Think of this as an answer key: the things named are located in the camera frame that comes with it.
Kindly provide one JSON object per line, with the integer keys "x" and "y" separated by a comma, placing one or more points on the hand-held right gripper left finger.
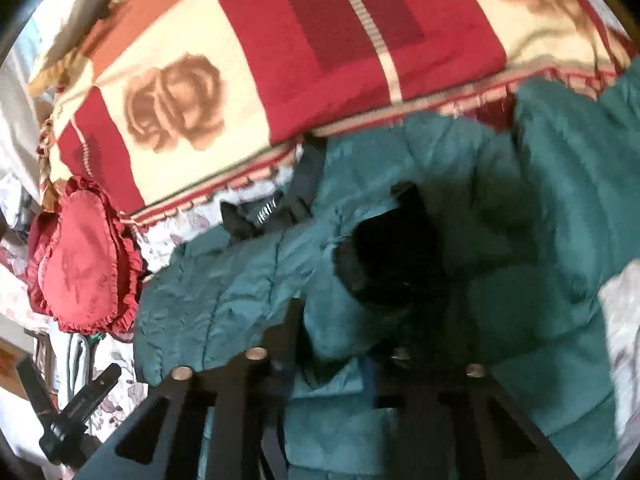
{"x": 235, "y": 405}

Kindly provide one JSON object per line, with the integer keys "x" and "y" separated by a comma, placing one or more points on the white cloth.
{"x": 20, "y": 110}

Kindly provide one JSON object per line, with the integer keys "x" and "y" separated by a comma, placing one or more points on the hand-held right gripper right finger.
{"x": 450, "y": 415}

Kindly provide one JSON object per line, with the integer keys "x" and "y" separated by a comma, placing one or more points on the red cream rose print blanket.
{"x": 300, "y": 60}

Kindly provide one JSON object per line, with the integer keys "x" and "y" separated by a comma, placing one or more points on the green puffer jacket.
{"x": 475, "y": 170}

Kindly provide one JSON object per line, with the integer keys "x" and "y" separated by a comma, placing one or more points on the white floral bedsheet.
{"x": 165, "y": 240}

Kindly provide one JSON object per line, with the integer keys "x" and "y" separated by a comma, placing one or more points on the red heart-shaped ruffled pillow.
{"x": 80, "y": 270}

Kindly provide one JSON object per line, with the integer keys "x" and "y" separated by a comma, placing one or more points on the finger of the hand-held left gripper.
{"x": 97, "y": 390}

